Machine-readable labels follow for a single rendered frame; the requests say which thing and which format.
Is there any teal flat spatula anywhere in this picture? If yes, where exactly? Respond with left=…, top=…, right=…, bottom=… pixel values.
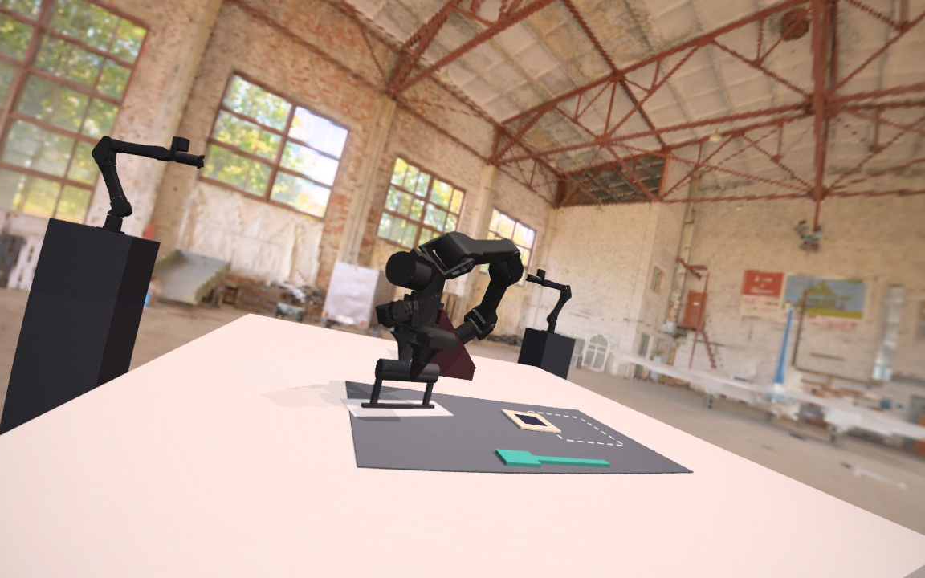
left=495, top=449, right=610, bottom=468

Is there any beige square tile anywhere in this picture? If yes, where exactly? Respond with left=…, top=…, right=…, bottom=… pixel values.
left=501, top=409, right=561, bottom=433

